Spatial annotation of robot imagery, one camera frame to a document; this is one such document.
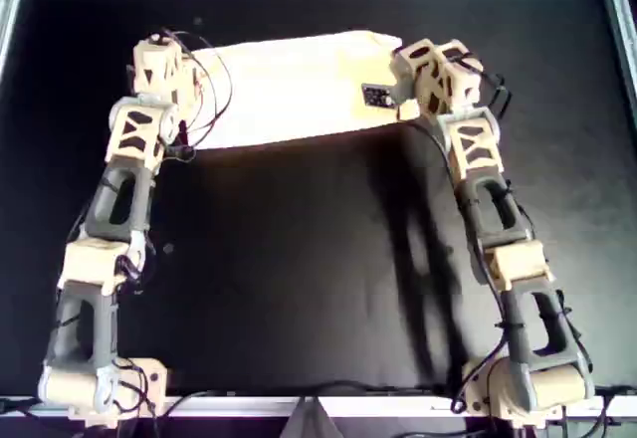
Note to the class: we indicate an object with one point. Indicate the cream terry cloth towel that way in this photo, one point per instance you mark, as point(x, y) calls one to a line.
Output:
point(298, 89)

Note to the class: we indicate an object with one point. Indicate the left gripper cream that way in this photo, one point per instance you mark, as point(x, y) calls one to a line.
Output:
point(191, 79)

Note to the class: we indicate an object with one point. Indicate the grey camera stand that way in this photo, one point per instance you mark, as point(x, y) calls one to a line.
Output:
point(311, 423)

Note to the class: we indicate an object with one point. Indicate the right gripper cream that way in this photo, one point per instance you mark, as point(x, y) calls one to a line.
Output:
point(401, 84)

